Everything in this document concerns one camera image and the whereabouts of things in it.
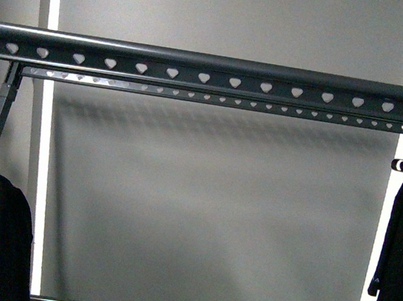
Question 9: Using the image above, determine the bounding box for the grey metal clothes rack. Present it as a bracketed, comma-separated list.
[0, 21, 403, 301]

